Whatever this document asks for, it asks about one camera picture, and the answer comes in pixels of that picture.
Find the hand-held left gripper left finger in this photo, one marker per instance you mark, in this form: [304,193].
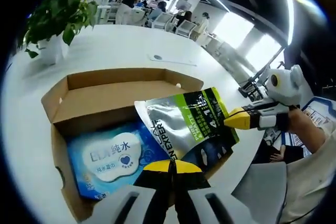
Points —
[155,200]

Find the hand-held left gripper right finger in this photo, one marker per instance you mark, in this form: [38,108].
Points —
[189,200]

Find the brown cardboard shoe box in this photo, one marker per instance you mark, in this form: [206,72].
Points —
[105,95]

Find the silver green pouch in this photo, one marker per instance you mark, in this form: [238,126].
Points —
[178,124]

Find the blue white display board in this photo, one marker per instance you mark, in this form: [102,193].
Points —
[319,115]

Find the blue wet wipes pack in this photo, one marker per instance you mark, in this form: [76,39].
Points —
[105,155]

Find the grey mesh chair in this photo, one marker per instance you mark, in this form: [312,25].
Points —
[262,179]

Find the green potted plant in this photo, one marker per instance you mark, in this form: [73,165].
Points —
[57,14]

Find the person's white shirt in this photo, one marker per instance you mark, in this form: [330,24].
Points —
[315,176]

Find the white office chair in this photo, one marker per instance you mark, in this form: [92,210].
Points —
[187,27]
[162,20]

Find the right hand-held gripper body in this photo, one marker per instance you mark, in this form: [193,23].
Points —
[283,87]

